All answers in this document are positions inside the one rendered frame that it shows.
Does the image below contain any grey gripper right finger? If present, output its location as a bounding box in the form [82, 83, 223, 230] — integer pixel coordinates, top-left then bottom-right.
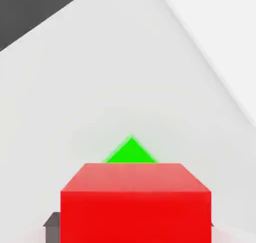
[211, 222, 221, 243]

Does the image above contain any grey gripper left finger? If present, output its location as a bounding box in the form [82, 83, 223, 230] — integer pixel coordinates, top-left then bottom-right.
[39, 211, 61, 243]

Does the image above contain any small red cube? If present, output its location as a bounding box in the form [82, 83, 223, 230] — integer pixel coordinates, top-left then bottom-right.
[60, 162, 212, 243]

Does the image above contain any small green cube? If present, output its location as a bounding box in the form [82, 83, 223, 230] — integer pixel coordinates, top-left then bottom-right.
[102, 134, 160, 164]

